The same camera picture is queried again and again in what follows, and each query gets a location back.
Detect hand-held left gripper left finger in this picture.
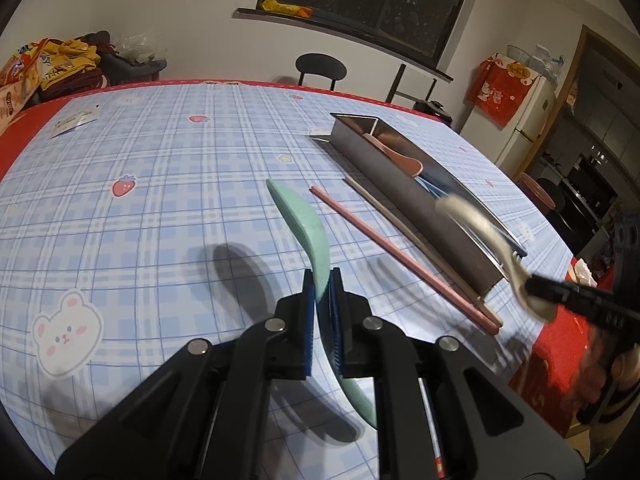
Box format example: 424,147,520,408
55,269,318,480

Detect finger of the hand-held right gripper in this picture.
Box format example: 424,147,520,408
525,274,640,333

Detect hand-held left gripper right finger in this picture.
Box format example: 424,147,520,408
327,267,586,480

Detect pink chopstick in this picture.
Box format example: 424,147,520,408
310,185,501,336

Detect green spoon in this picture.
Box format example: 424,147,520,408
265,178,379,431

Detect cream spoon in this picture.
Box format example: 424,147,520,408
434,195,558,322

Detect beige chopstick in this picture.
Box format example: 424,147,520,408
342,176,503,328

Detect metal utensil tray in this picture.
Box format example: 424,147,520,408
310,112,528,297

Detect pink spoon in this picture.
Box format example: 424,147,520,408
362,132,425,177

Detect person's right hand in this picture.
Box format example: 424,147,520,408
575,330,640,411

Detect white crumpled tissue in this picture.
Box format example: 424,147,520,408
572,259,598,286

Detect black kitchen oven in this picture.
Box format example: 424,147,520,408
555,152,621,256

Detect blue plaid table mat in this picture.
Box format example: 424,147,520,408
0,80,576,480

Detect white refrigerator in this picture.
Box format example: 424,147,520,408
462,57,558,166

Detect clear plastic jars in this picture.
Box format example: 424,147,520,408
530,45,566,81

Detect red printed cloth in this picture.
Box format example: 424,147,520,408
467,52,538,128

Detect black metal rack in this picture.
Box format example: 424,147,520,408
385,63,438,108

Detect black round-back chair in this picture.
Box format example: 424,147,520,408
295,53,348,92

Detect black window sill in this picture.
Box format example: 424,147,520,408
232,7,453,83

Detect white paper tag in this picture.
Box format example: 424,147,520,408
50,110,98,138

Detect stool with grey cloth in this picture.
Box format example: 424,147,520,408
100,47,168,86

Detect yellow snack packet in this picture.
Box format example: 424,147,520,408
261,0,313,17

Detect clear plastic bag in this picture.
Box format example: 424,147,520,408
117,32,163,61

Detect pile of yellow maroon clothes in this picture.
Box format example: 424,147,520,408
37,37,106,93

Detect beige snack bag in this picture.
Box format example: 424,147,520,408
0,82,38,133

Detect orange snack bag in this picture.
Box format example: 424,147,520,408
0,40,51,86

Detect wooden door frame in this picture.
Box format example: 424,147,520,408
542,25,640,161

